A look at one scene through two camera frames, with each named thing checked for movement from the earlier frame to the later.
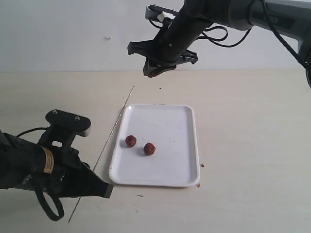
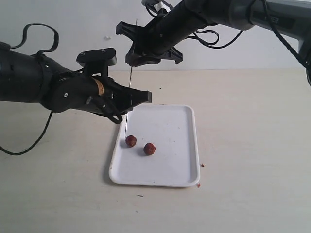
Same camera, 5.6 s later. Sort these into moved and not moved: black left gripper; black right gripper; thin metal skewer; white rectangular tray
Moved: thin metal skewer; black left gripper; black right gripper
Not moved: white rectangular tray
